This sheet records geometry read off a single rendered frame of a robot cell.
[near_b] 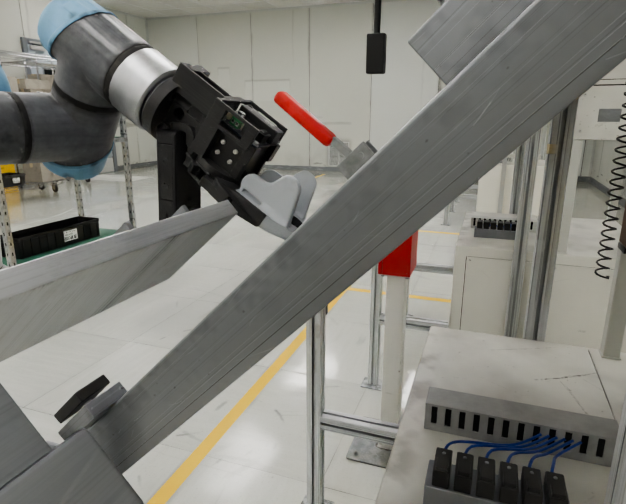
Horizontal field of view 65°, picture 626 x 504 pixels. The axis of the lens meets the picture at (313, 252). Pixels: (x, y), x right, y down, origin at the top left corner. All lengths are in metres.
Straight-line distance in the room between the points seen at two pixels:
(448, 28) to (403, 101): 8.91
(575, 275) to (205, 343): 1.58
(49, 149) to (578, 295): 1.69
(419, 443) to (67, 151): 0.60
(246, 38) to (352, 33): 2.13
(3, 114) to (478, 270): 1.60
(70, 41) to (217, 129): 0.18
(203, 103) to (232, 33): 10.04
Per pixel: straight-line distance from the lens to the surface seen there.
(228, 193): 0.47
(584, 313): 1.95
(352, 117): 9.51
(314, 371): 1.29
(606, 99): 1.83
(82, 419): 0.56
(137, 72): 0.54
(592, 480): 0.79
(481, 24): 0.39
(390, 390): 1.65
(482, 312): 1.94
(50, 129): 0.60
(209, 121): 0.49
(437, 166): 0.35
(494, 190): 5.10
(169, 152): 0.52
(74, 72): 0.59
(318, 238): 0.38
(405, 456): 0.75
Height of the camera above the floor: 1.08
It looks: 16 degrees down
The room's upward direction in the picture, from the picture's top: straight up
